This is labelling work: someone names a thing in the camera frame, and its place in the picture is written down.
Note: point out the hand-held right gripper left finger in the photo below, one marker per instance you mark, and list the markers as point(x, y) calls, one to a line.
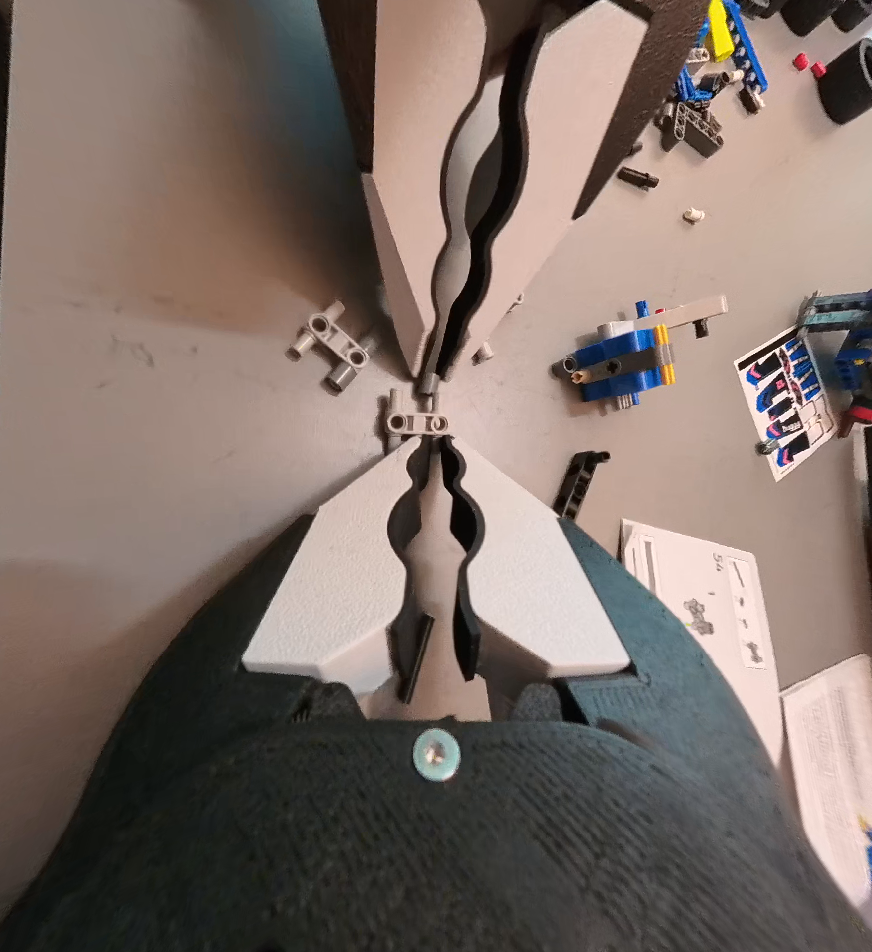
point(317, 595)

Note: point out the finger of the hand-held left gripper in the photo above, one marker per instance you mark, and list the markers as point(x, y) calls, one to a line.
point(577, 111)
point(399, 223)

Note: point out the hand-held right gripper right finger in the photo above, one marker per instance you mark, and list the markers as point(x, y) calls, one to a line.
point(540, 595)

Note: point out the grey lego pin connector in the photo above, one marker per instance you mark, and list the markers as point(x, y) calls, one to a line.
point(406, 424)
point(332, 348)

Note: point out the small grey lego pin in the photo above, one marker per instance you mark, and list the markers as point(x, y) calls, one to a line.
point(428, 384)

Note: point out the pile of loose lego pieces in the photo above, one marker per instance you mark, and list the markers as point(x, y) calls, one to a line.
point(704, 82)

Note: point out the black lego pin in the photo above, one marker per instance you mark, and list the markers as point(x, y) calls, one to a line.
point(637, 177)

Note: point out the black lego beam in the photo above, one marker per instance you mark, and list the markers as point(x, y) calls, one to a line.
point(579, 485)

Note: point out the dark grey lego axle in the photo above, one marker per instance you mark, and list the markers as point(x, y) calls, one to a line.
point(417, 658)

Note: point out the black lego tyre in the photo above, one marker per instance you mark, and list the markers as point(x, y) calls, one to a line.
point(800, 15)
point(845, 93)
point(853, 11)
point(760, 6)

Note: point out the open lego instruction booklet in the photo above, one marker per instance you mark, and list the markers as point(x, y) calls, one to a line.
point(704, 610)

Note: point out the small blue lego assembly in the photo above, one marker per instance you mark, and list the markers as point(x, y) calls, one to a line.
point(614, 361)

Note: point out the lego sticker sheet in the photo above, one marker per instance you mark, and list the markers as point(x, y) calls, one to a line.
point(786, 401)

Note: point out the blue lego vehicle chassis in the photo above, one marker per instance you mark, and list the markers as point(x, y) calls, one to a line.
point(871, 349)

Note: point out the white paper leaflet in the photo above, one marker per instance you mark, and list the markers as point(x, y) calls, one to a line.
point(838, 781)

